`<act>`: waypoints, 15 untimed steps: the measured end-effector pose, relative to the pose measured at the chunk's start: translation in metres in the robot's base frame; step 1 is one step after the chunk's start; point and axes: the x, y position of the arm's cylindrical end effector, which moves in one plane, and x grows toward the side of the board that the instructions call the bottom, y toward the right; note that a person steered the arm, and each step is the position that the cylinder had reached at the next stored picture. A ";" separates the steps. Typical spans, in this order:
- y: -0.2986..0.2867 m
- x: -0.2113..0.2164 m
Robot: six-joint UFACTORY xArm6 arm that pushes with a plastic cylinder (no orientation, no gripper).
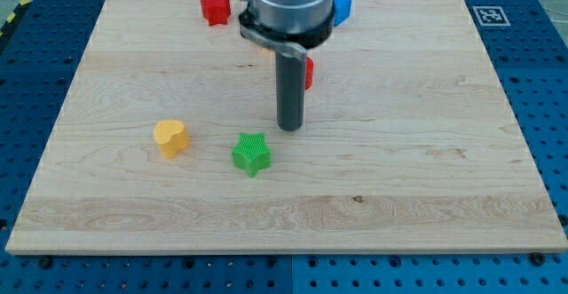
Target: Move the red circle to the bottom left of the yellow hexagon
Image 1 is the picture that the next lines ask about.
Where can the yellow black hazard tape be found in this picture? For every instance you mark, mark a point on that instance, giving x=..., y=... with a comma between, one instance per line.
x=14, y=18

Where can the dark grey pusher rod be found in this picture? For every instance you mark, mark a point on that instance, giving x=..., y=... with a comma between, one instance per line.
x=290, y=88

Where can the red circle block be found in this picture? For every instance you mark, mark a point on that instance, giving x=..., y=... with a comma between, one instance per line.
x=309, y=70

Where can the blue block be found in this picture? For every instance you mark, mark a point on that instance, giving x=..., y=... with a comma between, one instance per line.
x=342, y=11

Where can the white fiducial marker tag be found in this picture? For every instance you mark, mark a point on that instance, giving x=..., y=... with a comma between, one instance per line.
x=491, y=16

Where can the wooden board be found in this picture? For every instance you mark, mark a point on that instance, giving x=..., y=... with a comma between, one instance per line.
x=409, y=145

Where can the red star block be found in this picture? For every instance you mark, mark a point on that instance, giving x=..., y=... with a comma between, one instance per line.
x=216, y=12

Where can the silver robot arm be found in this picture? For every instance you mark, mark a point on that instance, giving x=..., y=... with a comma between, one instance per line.
x=287, y=27

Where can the yellow heart block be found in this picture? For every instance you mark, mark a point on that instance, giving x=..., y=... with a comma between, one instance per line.
x=171, y=136

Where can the green star block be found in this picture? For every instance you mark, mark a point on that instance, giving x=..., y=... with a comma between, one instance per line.
x=251, y=153

